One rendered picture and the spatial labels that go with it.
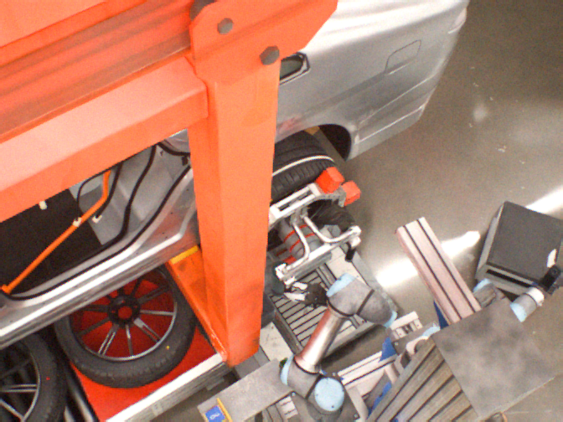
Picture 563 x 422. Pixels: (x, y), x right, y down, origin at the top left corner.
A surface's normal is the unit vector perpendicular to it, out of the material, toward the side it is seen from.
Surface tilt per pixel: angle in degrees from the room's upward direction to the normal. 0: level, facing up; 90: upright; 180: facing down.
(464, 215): 0
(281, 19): 90
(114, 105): 0
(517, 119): 0
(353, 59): 78
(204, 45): 90
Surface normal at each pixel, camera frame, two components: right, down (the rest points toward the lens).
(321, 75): 0.54, 0.68
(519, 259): 0.04, -0.44
